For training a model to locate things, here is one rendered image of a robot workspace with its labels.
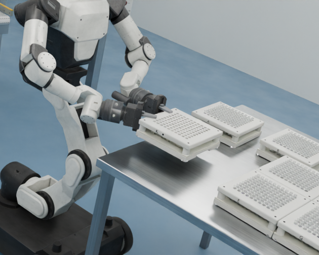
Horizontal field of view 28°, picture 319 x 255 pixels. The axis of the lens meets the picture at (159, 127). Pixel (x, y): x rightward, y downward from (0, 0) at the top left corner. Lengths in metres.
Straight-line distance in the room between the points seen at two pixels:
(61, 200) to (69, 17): 0.87
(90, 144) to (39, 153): 1.34
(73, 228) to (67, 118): 0.62
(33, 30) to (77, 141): 0.59
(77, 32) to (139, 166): 0.64
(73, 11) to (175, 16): 4.45
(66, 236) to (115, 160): 0.81
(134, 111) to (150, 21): 4.81
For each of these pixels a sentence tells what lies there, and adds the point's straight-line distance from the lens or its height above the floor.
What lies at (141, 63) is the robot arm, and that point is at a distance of 2.85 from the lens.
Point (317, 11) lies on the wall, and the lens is 6.21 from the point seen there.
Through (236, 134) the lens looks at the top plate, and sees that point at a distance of 2.67.
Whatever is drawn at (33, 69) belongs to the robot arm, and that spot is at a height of 1.08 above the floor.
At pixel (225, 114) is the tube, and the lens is 2.83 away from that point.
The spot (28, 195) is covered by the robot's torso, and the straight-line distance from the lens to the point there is 3.06.
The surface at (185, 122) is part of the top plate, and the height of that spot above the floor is 0.96.
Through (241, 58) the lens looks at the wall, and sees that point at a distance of 6.61.
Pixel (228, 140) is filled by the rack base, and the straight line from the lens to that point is 2.70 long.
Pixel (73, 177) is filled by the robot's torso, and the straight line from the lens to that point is 2.80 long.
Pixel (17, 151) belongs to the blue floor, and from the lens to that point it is 4.09.
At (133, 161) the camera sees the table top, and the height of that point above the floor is 0.85.
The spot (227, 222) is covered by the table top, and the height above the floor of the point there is 0.85.
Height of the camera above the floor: 1.94
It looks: 24 degrees down
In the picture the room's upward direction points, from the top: 14 degrees clockwise
